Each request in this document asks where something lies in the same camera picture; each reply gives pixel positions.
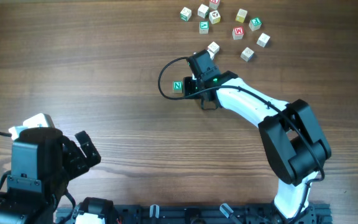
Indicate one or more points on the wooden block plain lower right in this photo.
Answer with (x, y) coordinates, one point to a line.
(247, 54)

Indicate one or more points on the wooden block red edge lower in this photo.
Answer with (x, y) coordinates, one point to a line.
(211, 54)

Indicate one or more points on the wooden block plain middle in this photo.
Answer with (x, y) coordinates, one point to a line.
(213, 47)

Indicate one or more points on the wooden block green corner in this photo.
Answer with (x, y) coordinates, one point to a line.
(185, 14)

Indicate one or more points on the wooden block plain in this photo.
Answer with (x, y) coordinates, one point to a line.
(213, 47)
(247, 54)
(203, 11)

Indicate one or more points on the wooden block green letter right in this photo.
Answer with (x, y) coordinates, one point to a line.
(255, 24)

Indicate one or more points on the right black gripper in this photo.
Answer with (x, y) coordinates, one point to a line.
(188, 81)

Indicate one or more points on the wooden block plain top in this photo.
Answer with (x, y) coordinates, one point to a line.
(203, 11)

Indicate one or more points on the wooden block yellow side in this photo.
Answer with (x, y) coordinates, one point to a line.
(214, 17)

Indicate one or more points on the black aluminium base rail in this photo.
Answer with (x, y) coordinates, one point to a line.
(252, 213)

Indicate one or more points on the wooden block green letter N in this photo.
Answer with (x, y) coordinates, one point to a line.
(177, 86)

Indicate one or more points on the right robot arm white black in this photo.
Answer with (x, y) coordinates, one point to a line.
(294, 143)

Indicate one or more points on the wooden block red letter M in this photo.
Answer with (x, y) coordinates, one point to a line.
(237, 33)

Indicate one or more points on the wooden block red edge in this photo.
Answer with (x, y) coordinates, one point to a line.
(211, 54)
(214, 4)

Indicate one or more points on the wooden block red top edge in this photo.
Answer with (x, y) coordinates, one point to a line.
(214, 4)

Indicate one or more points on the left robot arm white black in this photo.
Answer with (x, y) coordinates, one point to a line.
(35, 189)

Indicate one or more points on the wooden block green letter Y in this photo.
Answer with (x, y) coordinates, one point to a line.
(204, 27)

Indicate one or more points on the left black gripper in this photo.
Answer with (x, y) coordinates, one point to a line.
(74, 155)

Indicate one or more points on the wooden block far right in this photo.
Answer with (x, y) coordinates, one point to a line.
(263, 40)

